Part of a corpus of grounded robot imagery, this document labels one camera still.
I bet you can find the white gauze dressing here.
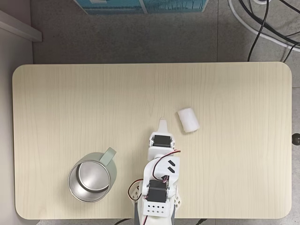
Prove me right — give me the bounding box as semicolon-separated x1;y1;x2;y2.
177;106;201;135

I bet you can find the pale green steel mug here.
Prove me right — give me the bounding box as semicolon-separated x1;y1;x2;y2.
67;147;118;204

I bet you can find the blue printed box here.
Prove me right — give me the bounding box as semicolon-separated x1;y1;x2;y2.
74;0;210;15

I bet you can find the white shelf board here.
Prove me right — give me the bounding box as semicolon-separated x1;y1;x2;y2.
0;10;43;43

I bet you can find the red black white servo wire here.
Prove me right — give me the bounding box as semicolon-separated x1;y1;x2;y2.
127;179;143;202
152;150;182;181

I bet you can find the black power cable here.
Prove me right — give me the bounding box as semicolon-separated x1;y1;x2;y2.
114;217;133;225

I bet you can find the thick white cable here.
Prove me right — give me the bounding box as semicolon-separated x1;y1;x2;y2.
227;0;300;53

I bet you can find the long black cable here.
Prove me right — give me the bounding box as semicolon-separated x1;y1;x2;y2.
247;0;270;62

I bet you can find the thin grey cable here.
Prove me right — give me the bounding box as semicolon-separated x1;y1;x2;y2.
282;43;300;63

